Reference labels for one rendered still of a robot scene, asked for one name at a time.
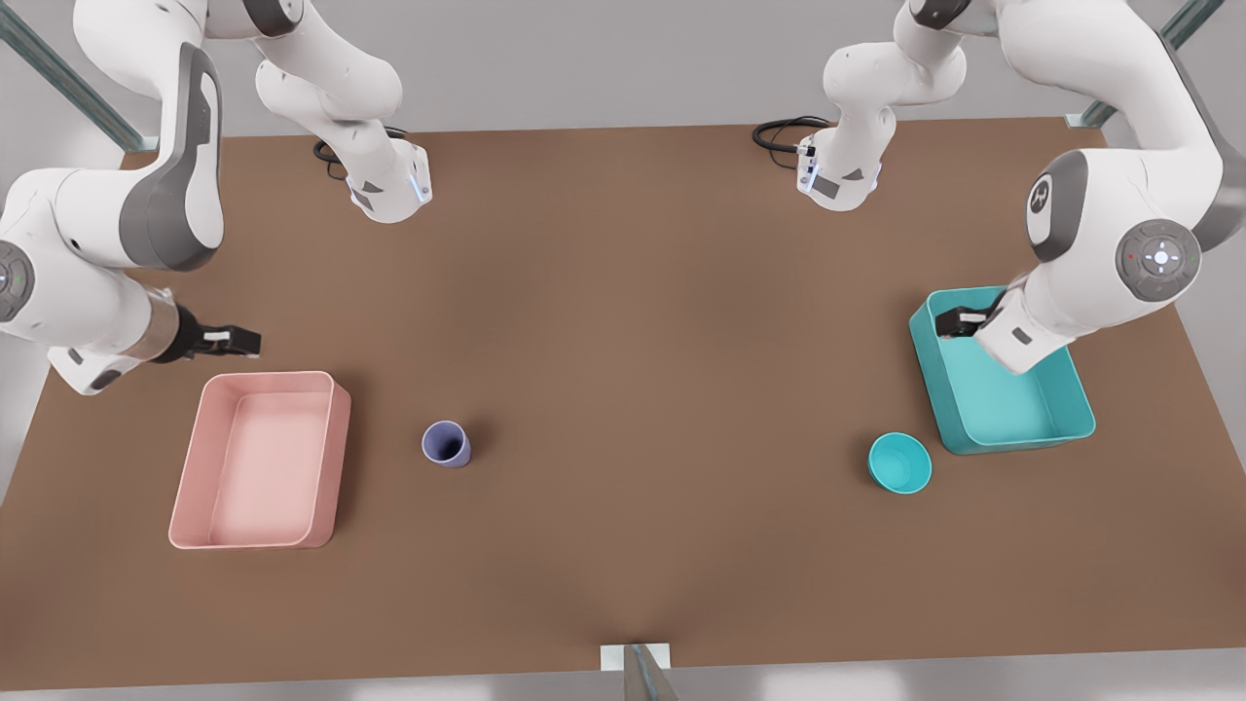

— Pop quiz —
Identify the teal rectangular box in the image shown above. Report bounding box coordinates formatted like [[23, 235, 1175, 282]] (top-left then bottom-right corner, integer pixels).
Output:
[[909, 286, 1097, 457]]

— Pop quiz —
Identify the pink rectangular box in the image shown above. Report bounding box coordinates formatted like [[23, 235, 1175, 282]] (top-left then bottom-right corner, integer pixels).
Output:
[[168, 371, 352, 551]]

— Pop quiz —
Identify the teal bowl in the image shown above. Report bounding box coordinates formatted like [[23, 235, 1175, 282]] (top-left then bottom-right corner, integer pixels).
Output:
[[867, 432, 934, 496]]

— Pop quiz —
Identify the purple cup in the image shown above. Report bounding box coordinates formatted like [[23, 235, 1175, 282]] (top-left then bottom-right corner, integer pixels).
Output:
[[421, 421, 473, 469]]

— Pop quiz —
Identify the black cable loop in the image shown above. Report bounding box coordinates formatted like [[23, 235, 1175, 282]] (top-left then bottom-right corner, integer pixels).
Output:
[[751, 116, 833, 168], [312, 126, 411, 182]]

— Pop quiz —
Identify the silver frame post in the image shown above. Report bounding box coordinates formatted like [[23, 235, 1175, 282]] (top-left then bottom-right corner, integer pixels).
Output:
[[0, 5, 160, 154], [1065, 0, 1228, 131], [600, 642, 682, 701]]

